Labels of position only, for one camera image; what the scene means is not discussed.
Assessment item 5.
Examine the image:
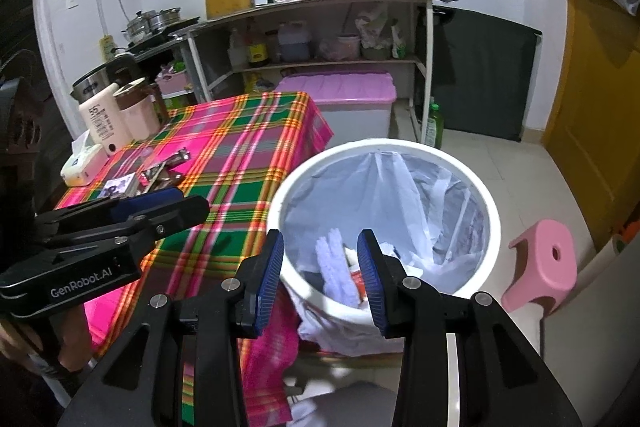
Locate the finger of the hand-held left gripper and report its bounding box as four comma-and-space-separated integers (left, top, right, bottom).
42, 195, 211, 254
35, 188, 184, 236

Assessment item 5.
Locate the stainless steel electric kettle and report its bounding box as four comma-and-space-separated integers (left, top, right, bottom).
70, 56, 139, 104

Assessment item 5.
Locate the white plastic bottle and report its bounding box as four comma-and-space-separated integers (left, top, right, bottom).
228, 28, 246, 69

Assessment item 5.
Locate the pink bowl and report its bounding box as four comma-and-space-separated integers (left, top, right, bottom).
336, 34, 362, 60

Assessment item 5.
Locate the white trash bin with liner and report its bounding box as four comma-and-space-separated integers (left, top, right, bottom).
277, 147, 488, 356

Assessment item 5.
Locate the green detergent bottle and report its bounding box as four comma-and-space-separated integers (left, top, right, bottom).
425, 102, 445, 148

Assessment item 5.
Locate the steel cooking pot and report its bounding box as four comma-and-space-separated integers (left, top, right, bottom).
150, 7, 182, 30
124, 10, 157, 43

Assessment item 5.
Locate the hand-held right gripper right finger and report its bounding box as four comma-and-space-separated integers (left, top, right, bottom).
356, 229, 583, 427

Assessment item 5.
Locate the white foam net sleeve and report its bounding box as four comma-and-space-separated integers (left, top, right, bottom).
315, 229, 364, 309

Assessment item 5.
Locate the white cabinet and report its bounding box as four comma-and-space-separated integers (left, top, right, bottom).
540, 232, 640, 427

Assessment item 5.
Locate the silver foil wrapper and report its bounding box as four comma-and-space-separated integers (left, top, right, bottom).
140, 149, 191, 188

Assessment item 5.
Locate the person's left hand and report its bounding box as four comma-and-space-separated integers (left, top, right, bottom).
0, 304, 94, 375

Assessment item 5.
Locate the yellow wooden door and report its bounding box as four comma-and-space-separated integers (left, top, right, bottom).
545, 0, 640, 254

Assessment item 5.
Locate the pink plastic stool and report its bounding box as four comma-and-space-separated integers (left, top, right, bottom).
500, 219, 579, 314

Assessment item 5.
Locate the pink green plaid tablecloth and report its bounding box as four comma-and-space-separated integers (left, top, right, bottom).
55, 91, 335, 427

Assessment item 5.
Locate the white kitchen shelf unit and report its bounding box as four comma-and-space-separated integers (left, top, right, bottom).
172, 0, 458, 146

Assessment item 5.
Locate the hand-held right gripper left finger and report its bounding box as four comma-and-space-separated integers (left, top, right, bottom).
70, 229, 286, 427

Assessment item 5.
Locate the crumpled plastic bag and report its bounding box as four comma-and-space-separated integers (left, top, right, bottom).
355, 4, 396, 53

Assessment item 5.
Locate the black gas stove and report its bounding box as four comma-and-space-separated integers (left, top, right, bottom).
122, 18, 201, 55

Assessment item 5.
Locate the dark liquid jug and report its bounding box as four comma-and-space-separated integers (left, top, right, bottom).
276, 22, 313, 63

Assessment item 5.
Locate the small pink container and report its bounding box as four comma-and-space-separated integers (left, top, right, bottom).
156, 66, 191, 108

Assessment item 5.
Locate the yellow-label oil bottle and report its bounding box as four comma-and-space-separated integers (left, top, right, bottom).
248, 27, 267, 68

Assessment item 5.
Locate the pink lidded storage box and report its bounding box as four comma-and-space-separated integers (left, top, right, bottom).
275, 72, 398, 140

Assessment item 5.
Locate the white tissue pack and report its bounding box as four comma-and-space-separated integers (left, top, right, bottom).
60, 131, 109, 186

